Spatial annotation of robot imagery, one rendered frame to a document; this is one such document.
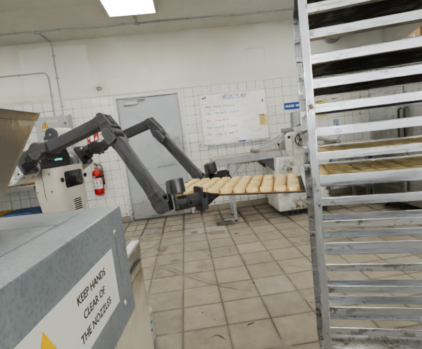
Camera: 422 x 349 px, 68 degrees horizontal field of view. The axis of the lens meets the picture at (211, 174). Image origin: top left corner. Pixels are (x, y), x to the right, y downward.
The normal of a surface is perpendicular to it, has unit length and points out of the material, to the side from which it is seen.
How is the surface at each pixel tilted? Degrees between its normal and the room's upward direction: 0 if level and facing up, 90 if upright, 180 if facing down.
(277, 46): 90
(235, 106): 90
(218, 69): 90
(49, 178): 90
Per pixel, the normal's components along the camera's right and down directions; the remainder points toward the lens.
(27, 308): 0.99, -0.11
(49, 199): -0.20, 0.33
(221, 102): 0.08, 0.11
